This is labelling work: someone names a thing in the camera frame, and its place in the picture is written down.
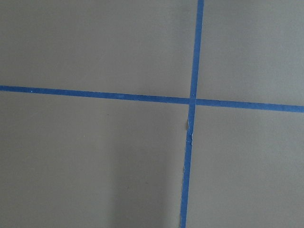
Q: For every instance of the blue tape line crosswise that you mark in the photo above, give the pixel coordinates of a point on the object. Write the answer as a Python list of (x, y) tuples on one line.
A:
[(156, 99)]

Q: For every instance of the blue tape line lengthwise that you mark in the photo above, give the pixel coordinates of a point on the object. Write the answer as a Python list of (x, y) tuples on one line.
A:
[(191, 115)]

